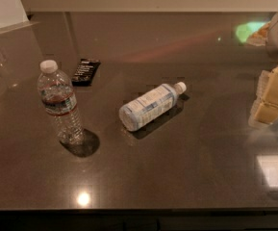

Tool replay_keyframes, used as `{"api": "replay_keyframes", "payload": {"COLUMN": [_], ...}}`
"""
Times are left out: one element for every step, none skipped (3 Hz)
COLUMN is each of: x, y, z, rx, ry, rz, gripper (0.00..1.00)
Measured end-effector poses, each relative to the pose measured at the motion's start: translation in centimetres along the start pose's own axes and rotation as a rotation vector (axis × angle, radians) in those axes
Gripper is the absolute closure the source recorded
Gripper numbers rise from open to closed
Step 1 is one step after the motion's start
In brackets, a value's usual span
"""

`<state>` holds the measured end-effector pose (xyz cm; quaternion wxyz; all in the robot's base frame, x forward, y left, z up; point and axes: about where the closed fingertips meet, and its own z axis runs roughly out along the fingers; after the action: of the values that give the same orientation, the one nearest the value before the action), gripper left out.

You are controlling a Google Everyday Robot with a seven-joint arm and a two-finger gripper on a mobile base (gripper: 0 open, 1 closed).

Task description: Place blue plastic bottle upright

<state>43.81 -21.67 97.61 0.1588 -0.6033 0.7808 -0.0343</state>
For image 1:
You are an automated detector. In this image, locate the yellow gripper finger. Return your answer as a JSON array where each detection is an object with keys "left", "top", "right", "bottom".
[
  {"left": 257, "top": 65, "right": 278, "bottom": 109},
  {"left": 248, "top": 99, "right": 278, "bottom": 129}
]

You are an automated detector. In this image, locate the blue label plastic bottle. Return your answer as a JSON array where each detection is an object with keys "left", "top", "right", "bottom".
[{"left": 119, "top": 82, "right": 187, "bottom": 132}]

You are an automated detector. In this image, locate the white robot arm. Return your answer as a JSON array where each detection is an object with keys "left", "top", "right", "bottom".
[{"left": 246, "top": 12, "right": 278, "bottom": 129}]

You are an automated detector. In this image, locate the clear red label water bottle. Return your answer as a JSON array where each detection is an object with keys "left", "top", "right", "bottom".
[{"left": 38, "top": 60, "right": 84, "bottom": 145}]

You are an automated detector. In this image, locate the black snack bar wrapper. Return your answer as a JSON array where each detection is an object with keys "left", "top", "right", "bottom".
[{"left": 71, "top": 59, "right": 101, "bottom": 86}]

